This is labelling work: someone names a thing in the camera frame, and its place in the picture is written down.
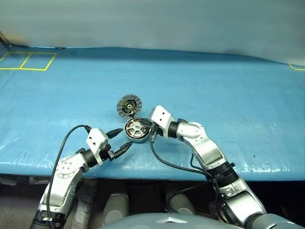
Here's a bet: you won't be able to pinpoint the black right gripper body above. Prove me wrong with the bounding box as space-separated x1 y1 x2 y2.
150 122 165 138

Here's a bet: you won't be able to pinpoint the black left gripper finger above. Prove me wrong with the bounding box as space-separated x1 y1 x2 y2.
113 140 134 160
106 127 125 139

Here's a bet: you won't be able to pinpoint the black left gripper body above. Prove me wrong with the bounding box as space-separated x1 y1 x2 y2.
102 143 120 163

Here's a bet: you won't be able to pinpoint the black rotor ring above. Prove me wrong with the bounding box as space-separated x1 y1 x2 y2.
126 120 147 138

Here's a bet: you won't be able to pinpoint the silver motor housing copper windings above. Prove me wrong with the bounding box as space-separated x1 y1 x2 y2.
123 117 151 144

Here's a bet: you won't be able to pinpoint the dark grey rounded shape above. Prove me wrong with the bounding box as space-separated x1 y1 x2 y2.
166 192 196 215
102 192 130 219

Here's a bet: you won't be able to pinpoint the blue plastic table cover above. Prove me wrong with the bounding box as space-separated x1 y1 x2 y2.
0 46 305 179

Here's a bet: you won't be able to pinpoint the grey robot torso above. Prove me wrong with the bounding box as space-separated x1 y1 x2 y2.
97 211 305 229

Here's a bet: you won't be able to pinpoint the white partition panel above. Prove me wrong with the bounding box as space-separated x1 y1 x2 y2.
0 0 305 65

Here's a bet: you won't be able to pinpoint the yellow tape double square marking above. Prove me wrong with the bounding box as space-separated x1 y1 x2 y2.
0 52 57 72

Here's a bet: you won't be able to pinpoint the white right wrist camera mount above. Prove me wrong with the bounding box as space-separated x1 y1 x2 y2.
149 105 176 139

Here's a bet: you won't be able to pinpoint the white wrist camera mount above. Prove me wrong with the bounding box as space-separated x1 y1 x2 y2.
85 128 110 166
149 105 176 139

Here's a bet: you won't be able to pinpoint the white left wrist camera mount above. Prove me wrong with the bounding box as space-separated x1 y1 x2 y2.
85 128 110 166

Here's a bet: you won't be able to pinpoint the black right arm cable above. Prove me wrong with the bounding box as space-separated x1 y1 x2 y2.
149 140 216 182

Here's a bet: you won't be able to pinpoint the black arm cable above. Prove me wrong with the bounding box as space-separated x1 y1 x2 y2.
149 140 216 182
46 125 92 229

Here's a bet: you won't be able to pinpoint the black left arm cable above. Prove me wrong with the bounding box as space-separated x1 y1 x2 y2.
46 125 92 229

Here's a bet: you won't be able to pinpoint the dark textured post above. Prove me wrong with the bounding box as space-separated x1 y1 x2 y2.
75 178 99 229

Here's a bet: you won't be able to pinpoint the metal frame bar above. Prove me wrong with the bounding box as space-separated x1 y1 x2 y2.
0 30 12 50

